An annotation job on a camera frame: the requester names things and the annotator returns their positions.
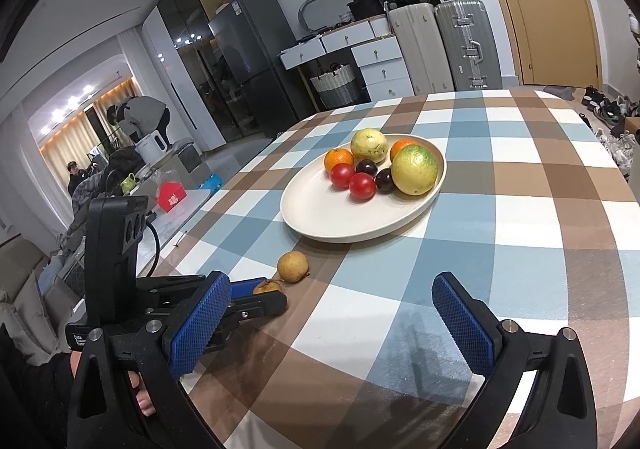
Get beige curtain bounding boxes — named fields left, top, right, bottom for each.
left=42, top=114, right=102, bottom=191

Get cream round plate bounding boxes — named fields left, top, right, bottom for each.
left=280, top=133, right=447, bottom=244

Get pile of dark shoes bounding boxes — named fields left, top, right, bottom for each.
left=579, top=84, right=640, bottom=171

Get checkered tablecloth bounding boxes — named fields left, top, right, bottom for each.
left=175, top=89, right=640, bottom=449

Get wooden door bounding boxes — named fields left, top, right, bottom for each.
left=472, top=0, right=601, bottom=90

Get person's left hand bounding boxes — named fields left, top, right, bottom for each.
left=127, top=368, right=159, bottom=418

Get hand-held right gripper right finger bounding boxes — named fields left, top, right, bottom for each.
left=431, top=271, right=599, bottom=449

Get red tomato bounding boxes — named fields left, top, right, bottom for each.
left=348, top=172, right=377, bottom=201
left=330, top=164, right=356, bottom=189

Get white cylindrical appliance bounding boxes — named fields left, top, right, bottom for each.
left=134, top=130, right=169, bottom=163

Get silver suitcase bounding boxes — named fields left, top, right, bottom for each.
left=434, top=0, right=503, bottom=91

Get woven laundry basket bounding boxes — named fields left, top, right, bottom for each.
left=309, top=62, right=362, bottom=110

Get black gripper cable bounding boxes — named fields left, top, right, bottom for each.
left=144, top=215, right=162, bottom=278

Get yellow round fruit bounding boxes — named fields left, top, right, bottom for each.
left=350, top=128, right=389, bottom=165

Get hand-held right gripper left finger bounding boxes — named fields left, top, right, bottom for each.
left=66, top=271, right=233, bottom=449

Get grey refrigerator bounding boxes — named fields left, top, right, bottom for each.
left=208, top=0, right=314, bottom=131

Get large orange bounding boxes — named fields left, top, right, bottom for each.
left=324, top=148, right=355, bottom=172

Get white tall cabinet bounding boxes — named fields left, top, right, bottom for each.
left=141, top=9, right=227, bottom=151

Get black jacket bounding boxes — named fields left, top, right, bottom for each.
left=74, top=149, right=146, bottom=231

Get black glossy wardrobe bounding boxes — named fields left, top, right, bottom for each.
left=156, top=0, right=242, bottom=142

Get oval grey framed mirror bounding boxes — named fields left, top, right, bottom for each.
left=298, top=0, right=351, bottom=28

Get white desk with drawers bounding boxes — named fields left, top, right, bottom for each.
left=278, top=16, right=416, bottom=111

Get red gift bag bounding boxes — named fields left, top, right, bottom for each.
left=155, top=181, right=189, bottom=213

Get grey low cabinet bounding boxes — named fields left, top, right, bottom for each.
left=169, top=141, right=204, bottom=175

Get small orange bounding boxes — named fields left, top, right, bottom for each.
left=389, top=140, right=420, bottom=161

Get person's left forearm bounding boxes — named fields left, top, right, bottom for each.
left=0, top=324, right=85, bottom=449

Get grey sofa cushions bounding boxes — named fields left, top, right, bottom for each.
left=0, top=236, right=77, bottom=366

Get beige suitcase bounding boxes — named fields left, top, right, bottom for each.
left=387, top=2, right=454, bottom=96

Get grey floor mat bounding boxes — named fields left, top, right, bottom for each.
left=542, top=84, right=581, bottom=100

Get green-yellow mango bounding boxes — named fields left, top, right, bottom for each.
left=390, top=144, right=439, bottom=197

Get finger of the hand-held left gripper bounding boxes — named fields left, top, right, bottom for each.
left=230, top=277, right=275, bottom=303
left=204, top=292, right=289, bottom=354

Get black storage bag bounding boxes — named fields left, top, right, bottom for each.
left=347, top=0, right=386, bottom=21

